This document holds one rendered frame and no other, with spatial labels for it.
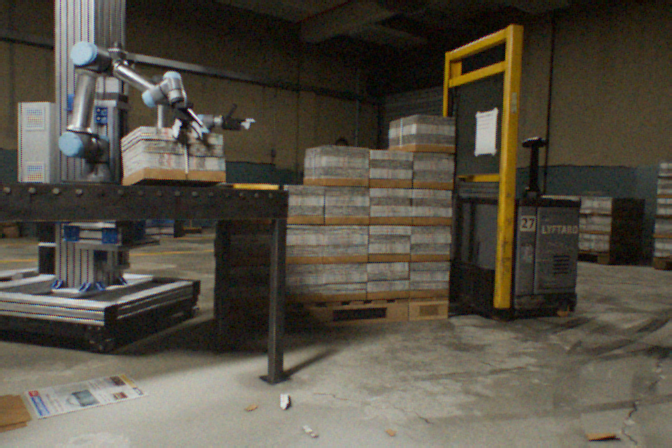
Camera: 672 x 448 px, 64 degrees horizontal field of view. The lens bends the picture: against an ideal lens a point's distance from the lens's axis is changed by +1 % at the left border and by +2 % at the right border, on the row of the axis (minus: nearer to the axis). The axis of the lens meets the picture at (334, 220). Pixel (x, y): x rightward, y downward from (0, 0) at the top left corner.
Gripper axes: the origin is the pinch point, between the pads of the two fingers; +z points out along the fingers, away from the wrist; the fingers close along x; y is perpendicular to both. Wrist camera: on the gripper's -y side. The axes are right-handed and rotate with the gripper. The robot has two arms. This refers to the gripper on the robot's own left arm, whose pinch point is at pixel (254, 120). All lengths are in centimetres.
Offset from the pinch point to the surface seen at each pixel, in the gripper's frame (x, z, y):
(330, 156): 37, 44, 18
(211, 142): 94, -20, 10
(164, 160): 107, -38, 18
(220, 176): 97, -15, 25
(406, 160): 27, 93, 20
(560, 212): 24, 202, 50
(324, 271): 47, 43, 85
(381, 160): 30, 77, 20
